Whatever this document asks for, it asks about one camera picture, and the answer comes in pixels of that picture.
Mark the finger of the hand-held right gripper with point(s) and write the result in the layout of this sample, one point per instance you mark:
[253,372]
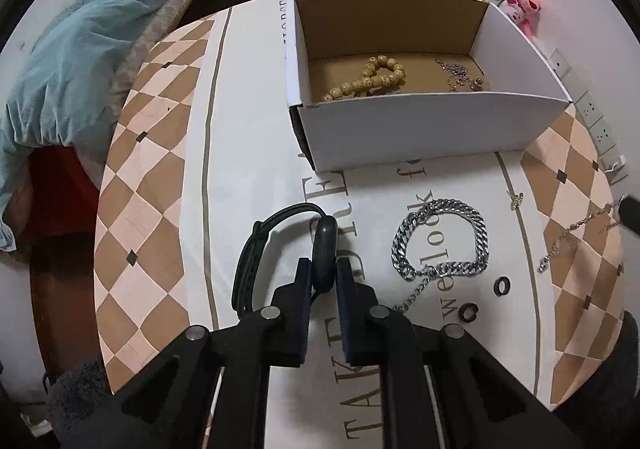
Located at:
[631,215]

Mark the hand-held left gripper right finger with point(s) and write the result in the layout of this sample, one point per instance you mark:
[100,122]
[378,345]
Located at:
[345,314]

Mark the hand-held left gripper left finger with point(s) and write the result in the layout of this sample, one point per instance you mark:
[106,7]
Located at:
[301,309]

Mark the black smartwatch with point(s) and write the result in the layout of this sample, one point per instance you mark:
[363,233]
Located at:
[324,249]

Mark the white cardboard box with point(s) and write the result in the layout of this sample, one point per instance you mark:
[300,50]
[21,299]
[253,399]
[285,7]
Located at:
[425,129]

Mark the checkered printed tablecloth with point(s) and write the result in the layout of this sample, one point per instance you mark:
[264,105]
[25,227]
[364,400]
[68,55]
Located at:
[165,209]

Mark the pink plush toy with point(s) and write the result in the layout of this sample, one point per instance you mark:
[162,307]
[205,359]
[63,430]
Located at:
[525,7]

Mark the dark fuzzy cloth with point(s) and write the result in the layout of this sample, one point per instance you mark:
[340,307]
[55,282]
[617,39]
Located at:
[75,404]

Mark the red cloth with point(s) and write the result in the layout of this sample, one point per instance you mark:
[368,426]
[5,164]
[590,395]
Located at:
[55,189]

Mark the patterned mattress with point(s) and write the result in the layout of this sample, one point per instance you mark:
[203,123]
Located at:
[170,11]

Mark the teal blanket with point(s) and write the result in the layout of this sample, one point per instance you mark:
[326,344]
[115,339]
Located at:
[75,54]

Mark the white wall socket strip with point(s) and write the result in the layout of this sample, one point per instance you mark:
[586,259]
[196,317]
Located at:
[593,115]

